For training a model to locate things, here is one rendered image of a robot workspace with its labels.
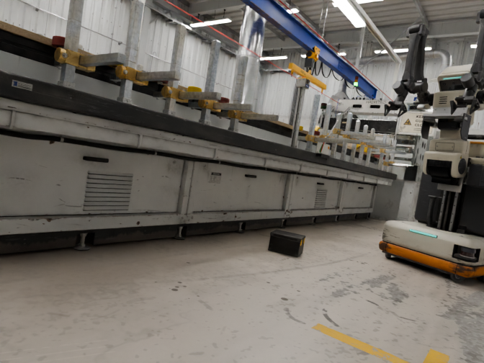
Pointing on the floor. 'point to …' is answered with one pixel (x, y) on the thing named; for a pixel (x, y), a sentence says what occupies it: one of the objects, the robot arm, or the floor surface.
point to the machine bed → (146, 177)
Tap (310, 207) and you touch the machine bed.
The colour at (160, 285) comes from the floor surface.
